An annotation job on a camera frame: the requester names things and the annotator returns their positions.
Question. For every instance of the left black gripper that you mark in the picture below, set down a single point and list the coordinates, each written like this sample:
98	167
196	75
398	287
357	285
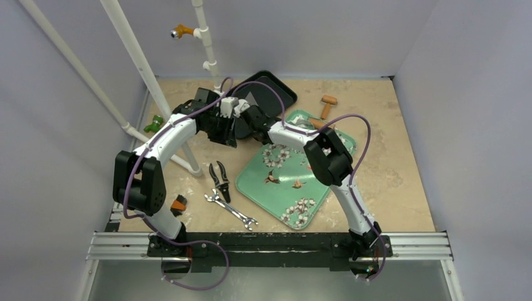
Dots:
227	137

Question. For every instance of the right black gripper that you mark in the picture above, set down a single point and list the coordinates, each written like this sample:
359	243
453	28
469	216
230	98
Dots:
248	120

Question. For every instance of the black plastic tray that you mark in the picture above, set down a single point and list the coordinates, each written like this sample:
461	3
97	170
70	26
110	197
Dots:
265	98

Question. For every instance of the wooden dough roller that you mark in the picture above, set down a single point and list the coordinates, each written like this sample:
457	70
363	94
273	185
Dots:
328	102

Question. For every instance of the green floral tray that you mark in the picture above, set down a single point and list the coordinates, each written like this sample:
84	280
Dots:
279	180

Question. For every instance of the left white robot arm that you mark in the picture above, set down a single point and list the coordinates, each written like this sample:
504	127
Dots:
138	175

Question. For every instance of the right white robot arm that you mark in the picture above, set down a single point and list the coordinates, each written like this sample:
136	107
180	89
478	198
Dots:
330	161

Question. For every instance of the green plastic faucet tap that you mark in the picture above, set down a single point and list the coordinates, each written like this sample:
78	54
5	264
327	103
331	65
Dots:
155	125

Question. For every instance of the silver open-end wrench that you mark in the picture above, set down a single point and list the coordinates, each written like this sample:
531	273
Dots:
248	222

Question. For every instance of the orange black small tool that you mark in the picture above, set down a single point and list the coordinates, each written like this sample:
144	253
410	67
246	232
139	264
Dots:
178	207

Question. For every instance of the orange faucet tap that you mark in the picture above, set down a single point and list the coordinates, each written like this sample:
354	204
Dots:
180	30

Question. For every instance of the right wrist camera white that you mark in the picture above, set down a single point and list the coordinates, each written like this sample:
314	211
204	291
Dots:
242	106

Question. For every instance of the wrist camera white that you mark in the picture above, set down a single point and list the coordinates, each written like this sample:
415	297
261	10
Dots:
227	106
242	106

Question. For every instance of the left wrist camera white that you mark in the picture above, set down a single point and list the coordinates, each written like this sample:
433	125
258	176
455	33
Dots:
227	106

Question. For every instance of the black handled pliers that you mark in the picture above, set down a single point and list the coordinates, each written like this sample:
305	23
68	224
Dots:
222	182

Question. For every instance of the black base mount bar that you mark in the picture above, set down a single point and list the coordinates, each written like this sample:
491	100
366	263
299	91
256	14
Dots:
336	251

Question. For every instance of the white PVC pipe frame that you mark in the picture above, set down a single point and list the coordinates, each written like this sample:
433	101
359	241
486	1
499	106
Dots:
129	40

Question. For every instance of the aluminium rail frame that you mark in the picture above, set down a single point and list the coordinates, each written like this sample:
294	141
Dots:
411	246

